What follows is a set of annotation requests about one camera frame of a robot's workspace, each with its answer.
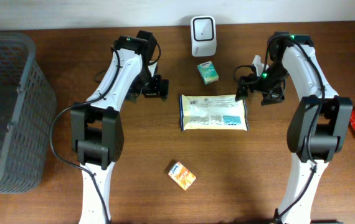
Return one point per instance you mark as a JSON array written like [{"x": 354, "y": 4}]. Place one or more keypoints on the grey plastic basket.
[{"x": 27, "y": 108}]

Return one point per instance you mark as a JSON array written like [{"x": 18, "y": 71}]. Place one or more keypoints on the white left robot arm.
[{"x": 96, "y": 128}]

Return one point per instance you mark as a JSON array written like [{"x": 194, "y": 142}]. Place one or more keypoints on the green tissue pack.
[{"x": 207, "y": 72}]

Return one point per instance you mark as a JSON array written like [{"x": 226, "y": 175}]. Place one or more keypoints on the orange tissue pack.
[{"x": 181, "y": 175}]

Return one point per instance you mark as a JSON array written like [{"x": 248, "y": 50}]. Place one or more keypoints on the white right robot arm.
[{"x": 318, "y": 128}]

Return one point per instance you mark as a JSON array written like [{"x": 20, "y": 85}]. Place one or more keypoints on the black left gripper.
[{"x": 155, "y": 86}]

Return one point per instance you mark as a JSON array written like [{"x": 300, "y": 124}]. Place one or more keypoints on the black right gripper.
[{"x": 259, "y": 90}]

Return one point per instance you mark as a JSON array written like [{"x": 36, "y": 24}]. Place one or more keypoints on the white barcode scanner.
[{"x": 203, "y": 36}]

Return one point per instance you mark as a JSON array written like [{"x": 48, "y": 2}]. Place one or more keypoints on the yellow snack bag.
[{"x": 221, "y": 112}]

